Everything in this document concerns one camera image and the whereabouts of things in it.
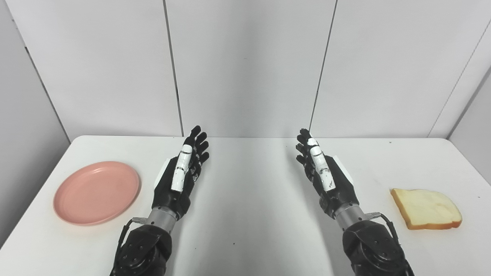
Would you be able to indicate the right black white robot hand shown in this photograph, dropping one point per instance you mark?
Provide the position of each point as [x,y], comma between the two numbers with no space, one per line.
[330,184]

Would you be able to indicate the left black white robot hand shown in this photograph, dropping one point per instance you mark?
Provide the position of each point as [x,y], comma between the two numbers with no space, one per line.
[180,184]

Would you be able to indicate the pink round plate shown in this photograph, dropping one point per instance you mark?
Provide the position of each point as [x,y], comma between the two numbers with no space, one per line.
[97,193]

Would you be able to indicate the slice of bread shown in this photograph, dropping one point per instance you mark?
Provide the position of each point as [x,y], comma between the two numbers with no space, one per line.
[425,209]

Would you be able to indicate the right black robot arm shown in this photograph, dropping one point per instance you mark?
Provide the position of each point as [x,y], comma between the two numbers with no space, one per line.
[370,245]

